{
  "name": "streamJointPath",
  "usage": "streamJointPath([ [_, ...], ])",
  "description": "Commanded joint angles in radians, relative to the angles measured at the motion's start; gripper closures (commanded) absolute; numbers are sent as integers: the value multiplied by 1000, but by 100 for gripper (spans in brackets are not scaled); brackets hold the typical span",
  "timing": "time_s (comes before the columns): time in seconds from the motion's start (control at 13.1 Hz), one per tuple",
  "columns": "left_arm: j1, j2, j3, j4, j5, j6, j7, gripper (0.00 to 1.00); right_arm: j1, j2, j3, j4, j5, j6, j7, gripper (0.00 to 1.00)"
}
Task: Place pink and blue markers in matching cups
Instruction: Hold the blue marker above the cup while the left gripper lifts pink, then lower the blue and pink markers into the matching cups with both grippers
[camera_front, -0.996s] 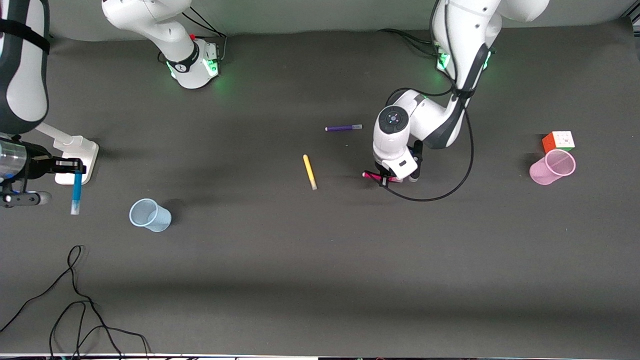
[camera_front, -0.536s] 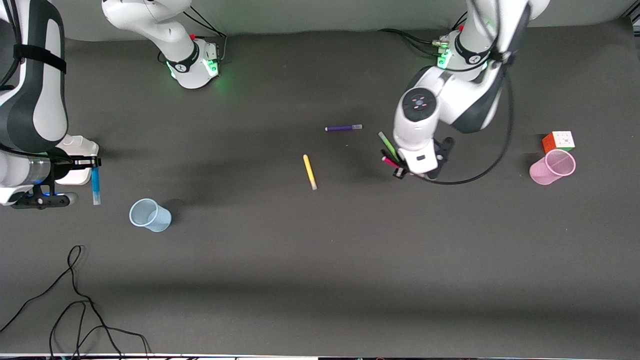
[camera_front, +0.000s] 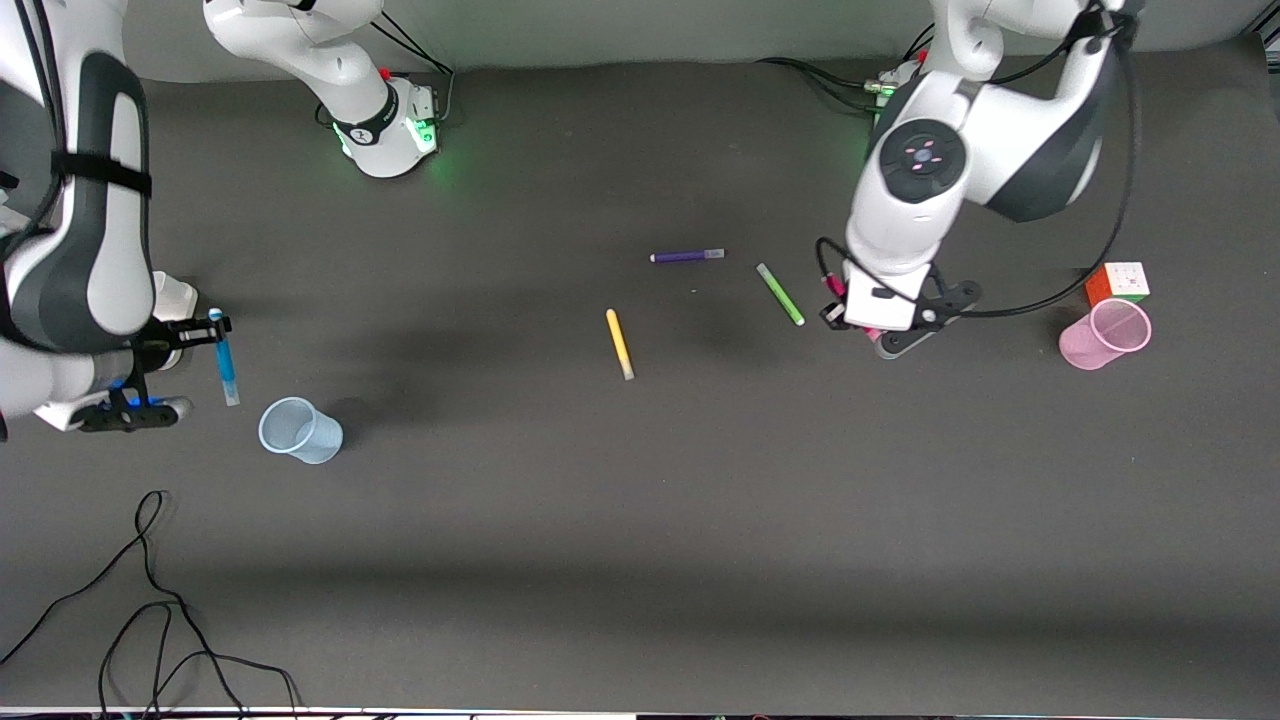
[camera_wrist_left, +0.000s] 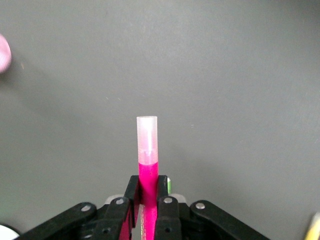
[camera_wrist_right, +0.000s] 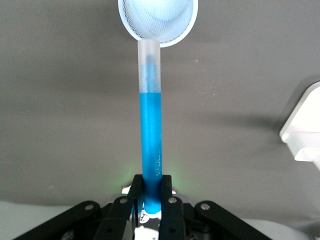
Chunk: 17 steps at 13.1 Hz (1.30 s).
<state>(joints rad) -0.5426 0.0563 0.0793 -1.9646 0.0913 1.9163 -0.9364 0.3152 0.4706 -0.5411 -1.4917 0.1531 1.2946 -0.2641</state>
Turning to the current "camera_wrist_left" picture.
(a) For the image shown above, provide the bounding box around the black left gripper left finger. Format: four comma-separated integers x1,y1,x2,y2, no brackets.
19,174,142,240

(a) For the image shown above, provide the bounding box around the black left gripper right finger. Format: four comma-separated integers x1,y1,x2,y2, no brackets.
154,174,272,240

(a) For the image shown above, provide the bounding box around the pink marker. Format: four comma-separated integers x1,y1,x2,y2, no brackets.
136,115,160,240

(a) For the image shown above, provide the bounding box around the yellow marker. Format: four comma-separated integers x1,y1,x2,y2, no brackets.
305,211,320,240

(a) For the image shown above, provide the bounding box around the translucent pink cup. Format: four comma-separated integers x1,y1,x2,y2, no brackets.
0,33,13,74

